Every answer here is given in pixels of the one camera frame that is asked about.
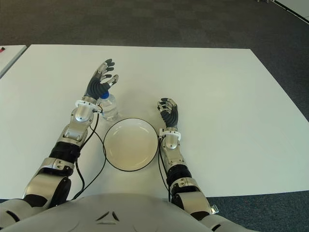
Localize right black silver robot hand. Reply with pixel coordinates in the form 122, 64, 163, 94
156, 97, 180, 131

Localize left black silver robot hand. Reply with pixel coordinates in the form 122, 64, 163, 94
84, 58, 119, 101

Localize clear water bottle blue cap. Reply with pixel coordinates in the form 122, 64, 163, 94
98, 91, 120, 121

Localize white plate black rim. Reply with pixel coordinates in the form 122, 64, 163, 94
103, 117, 160, 172

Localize white side table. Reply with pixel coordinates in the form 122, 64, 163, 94
0, 45, 27, 79

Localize grey robot torso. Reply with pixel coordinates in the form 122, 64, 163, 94
0, 193, 309, 232

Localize white board panel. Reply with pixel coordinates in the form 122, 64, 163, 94
275, 0, 309, 25

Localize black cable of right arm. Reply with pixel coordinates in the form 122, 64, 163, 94
157, 136, 172, 203

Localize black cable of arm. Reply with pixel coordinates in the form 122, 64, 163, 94
71, 111, 107, 200
157, 136, 172, 203

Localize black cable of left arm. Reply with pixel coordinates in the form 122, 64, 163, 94
71, 111, 107, 200

